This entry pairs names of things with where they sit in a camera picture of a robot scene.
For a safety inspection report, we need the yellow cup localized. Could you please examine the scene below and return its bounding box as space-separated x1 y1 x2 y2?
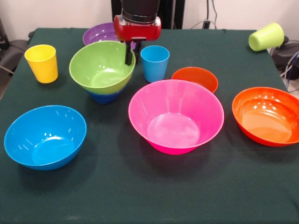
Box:
24 44 59 84

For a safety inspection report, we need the light blue cup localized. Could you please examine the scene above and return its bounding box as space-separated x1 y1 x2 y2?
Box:
140 45 171 83

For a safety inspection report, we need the large pink bowl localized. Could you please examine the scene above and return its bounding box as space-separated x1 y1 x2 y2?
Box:
128 78 225 155

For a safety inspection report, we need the dark green table cloth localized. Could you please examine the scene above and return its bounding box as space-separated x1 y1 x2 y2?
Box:
0 27 299 224

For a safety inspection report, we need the large light blue bowl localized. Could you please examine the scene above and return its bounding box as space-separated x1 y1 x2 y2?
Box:
3 105 87 171

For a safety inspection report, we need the green bowl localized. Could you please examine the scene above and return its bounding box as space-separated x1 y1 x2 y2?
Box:
69 40 136 95

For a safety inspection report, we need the purple bowl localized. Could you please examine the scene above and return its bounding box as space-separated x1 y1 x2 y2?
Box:
82 22 138 51

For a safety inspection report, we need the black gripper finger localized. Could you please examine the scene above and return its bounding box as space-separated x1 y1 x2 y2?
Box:
134 39 142 64
124 41 133 65

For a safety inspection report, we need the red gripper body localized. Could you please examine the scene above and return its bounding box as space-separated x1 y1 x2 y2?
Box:
114 14 162 42

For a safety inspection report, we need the small orange bowl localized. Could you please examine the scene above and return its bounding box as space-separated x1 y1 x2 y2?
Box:
171 66 219 94

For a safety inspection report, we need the light green cup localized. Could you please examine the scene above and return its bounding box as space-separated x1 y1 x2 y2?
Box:
248 22 285 52

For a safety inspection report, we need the large orange bowl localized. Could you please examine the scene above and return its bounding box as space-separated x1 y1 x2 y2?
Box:
232 86 299 147

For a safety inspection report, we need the small dark blue bowl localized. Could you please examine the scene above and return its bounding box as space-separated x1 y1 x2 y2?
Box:
85 87 126 105

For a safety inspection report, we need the tangled cable bundle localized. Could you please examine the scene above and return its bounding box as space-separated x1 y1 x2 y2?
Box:
279 50 299 93

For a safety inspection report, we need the grey chair base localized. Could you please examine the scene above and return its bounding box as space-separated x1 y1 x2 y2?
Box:
0 39 30 70
270 38 299 70

